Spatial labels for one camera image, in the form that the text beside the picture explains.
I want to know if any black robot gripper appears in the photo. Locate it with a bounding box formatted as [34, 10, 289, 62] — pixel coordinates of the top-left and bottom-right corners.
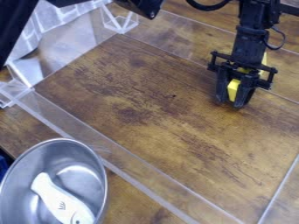
[208, 25, 277, 109]

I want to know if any yellow butter block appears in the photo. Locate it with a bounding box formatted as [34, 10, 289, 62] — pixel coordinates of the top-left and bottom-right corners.
[228, 54, 270, 102]

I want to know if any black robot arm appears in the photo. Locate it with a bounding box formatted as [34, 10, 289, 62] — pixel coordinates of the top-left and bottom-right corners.
[0, 0, 299, 108]

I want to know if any clear acrylic barrier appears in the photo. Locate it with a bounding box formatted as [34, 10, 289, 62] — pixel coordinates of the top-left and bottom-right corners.
[0, 0, 299, 224]

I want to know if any grey brick pattern cloth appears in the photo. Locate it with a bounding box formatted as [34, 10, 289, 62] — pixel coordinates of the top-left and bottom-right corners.
[0, 0, 112, 70]

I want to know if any silver metal bowl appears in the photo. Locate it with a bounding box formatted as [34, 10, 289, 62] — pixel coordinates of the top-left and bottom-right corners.
[0, 138, 108, 224]

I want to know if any white wooden fish toy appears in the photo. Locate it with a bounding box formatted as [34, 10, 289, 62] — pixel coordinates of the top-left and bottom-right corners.
[30, 172, 96, 224]

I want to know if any blue object at edge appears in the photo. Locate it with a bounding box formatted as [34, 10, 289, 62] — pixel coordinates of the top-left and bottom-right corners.
[0, 156, 7, 181]

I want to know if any black cable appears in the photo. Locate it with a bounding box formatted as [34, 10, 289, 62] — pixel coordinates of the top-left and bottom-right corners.
[184, 0, 286, 51]

